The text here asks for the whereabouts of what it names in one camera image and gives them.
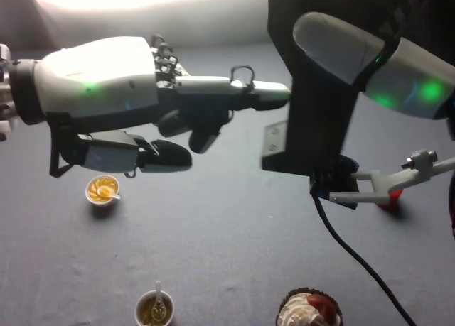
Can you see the yellow soup cup with spoon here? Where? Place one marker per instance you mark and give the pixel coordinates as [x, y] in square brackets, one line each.
[102, 191]

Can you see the green soup cup with spoon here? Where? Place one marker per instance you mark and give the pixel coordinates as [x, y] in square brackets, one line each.
[154, 308]

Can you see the grey table cloth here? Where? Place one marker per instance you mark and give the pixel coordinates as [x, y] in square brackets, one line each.
[213, 233]

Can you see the toy cupcake with strawberry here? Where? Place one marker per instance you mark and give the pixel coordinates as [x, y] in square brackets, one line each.
[305, 310]

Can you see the red cylinder block white cross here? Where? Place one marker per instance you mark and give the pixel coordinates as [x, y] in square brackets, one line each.
[391, 200]

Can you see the black handheld device with cable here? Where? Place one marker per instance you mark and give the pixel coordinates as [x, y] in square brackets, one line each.
[316, 120]

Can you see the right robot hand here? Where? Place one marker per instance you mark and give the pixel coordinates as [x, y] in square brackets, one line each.
[337, 42]

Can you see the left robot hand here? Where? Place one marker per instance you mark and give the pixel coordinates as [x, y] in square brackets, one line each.
[99, 81]

